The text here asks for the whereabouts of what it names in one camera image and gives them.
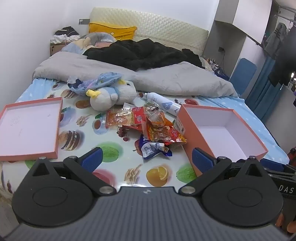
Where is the brown cardboard box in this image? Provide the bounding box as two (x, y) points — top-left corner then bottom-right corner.
(50, 42), (70, 56)

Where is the white blue plush toy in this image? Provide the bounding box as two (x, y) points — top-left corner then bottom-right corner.
(85, 80), (137, 110)

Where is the blue curtain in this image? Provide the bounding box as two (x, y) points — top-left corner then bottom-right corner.
(245, 56), (284, 121)

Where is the black coat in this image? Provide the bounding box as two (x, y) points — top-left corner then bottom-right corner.
(83, 38), (185, 71)

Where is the white wall cabinet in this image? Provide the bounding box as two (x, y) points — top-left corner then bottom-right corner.
(203, 0), (273, 78)

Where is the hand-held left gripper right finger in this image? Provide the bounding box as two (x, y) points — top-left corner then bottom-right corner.
(178, 147), (265, 195)

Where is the pile of clothes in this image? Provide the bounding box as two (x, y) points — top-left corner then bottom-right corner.
(51, 26), (81, 44)

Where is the blue printed plastic bag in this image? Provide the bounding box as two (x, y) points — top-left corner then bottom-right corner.
(67, 72), (123, 95)

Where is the blue white snack packet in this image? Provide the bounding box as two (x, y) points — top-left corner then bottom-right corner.
(139, 134), (173, 160)

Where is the grey hanging garment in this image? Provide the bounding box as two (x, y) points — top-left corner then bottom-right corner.
(264, 22), (288, 61)

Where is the yellow pillow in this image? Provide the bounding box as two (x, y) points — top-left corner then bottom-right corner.
(89, 22), (137, 41)

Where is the black hanging garment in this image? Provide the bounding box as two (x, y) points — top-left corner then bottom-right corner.
(268, 25), (296, 87)

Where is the pastel cartoon pillow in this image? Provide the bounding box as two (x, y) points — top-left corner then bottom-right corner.
(61, 32), (117, 55)

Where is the clear orange strips snack packet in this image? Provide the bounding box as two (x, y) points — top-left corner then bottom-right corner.
(105, 109), (134, 129)

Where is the orange clear cake snack packet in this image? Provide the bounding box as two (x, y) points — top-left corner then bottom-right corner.
(144, 105), (174, 127)

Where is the person's right hand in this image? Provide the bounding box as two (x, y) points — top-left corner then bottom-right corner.
(276, 212), (286, 233)

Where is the metal clothes rail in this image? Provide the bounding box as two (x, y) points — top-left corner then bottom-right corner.
(273, 5), (296, 24)

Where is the red white label snack packet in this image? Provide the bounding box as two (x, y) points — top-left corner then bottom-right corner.
(132, 106), (148, 126)

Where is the pink cardboard box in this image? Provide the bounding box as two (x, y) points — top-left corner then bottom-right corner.
(177, 104), (269, 178)

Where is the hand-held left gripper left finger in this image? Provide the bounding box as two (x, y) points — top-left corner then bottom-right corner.
(31, 147), (117, 195)

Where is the black fluffy garment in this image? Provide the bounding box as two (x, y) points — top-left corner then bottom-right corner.
(181, 48), (205, 69)

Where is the orange red snack packet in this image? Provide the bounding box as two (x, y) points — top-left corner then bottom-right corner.
(142, 120), (187, 145)

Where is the cream padded headboard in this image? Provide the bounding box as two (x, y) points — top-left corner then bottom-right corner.
(89, 7), (210, 56)

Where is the blue chair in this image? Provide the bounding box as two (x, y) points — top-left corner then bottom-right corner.
(229, 58), (258, 98)

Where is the grey pillow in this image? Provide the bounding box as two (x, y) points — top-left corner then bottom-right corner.
(32, 51), (238, 98)

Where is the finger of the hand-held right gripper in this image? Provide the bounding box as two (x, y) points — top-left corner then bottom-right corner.
(259, 159), (296, 172)
(266, 170), (296, 184)

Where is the cluster of small bottles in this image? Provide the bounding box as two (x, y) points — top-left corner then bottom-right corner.
(203, 57), (229, 79)

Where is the red foil snack packet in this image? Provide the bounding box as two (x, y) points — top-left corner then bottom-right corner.
(118, 124), (144, 133)

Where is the pink box lid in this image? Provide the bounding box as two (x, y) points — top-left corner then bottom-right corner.
(0, 97), (63, 161)

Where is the white spray bottle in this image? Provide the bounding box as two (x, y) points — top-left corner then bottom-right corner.
(144, 92), (181, 116)

